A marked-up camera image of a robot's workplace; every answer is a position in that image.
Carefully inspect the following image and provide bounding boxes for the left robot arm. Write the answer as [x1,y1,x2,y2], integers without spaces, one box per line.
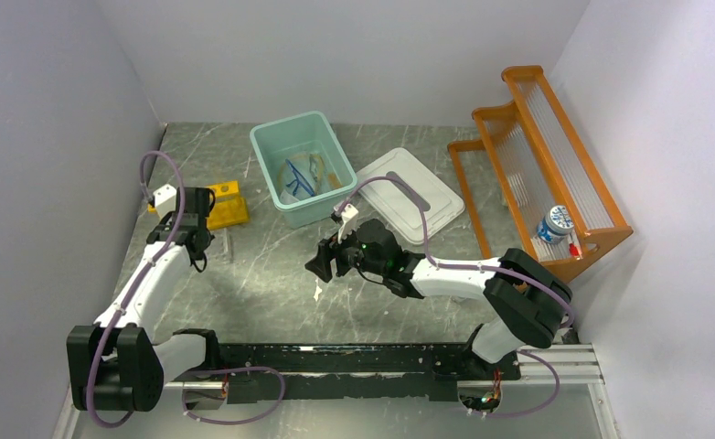
[66,185,223,412]

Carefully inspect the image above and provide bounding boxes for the metal scissors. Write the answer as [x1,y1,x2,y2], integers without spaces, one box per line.
[308,154,325,181]

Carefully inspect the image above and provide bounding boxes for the yellow test tube rack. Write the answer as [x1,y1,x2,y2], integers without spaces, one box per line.
[146,180,251,231]

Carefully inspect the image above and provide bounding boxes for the orange wooden rack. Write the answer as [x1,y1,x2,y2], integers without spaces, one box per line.
[448,65,633,282]

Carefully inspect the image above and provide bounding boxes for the white bin lid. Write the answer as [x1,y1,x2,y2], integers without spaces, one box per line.
[357,147,464,245]

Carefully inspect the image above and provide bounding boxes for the blue safety goggles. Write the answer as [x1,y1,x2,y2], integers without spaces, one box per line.
[284,159,316,198]

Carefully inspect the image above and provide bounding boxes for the amber rubber tube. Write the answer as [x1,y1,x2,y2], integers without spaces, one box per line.
[277,153,343,197]

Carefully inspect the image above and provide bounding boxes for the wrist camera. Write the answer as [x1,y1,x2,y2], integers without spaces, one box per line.
[148,184,178,219]
[332,203,359,243]

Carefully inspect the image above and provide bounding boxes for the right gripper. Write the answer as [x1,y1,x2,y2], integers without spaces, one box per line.
[305,219,387,282]

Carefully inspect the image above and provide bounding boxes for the teal plastic bin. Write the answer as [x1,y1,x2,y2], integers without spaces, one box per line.
[250,111,358,229]

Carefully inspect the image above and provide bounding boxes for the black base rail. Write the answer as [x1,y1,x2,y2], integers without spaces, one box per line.
[69,342,604,404]

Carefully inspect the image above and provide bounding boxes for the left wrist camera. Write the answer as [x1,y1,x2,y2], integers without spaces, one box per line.
[148,184,178,219]

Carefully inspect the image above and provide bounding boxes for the white blue bottle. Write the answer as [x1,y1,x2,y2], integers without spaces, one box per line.
[536,205,574,244]

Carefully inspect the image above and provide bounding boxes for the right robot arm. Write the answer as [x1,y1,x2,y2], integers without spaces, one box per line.
[304,219,573,379]

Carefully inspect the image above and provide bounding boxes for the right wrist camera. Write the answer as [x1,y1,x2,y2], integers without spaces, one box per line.
[332,203,359,243]

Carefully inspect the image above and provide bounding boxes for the small white plastic bag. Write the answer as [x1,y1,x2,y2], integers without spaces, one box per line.
[278,190,300,209]

